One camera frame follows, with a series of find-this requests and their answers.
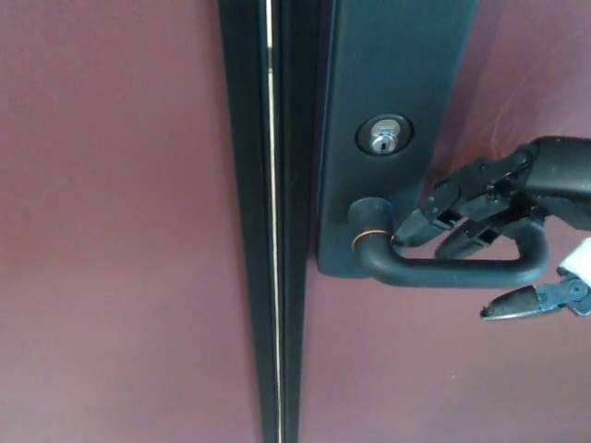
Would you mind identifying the silver lock cylinder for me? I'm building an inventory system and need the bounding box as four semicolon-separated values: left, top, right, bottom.
354;114;415;158

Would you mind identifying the black handle backplate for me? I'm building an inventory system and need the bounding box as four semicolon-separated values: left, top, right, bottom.
316;0;479;281

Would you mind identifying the maroon door with handle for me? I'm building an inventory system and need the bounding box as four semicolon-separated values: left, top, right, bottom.
295;0;591;443

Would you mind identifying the black door edge strip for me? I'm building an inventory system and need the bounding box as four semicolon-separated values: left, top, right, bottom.
216;0;281;443
271;0;341;443

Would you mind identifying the black lever door handle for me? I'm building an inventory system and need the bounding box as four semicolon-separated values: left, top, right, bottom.
347;197;552;290

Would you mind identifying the plain maroon door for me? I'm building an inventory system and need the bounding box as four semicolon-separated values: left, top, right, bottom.
0;0;262;443

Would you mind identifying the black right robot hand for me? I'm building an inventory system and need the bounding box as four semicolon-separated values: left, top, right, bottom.
392;135;591;322

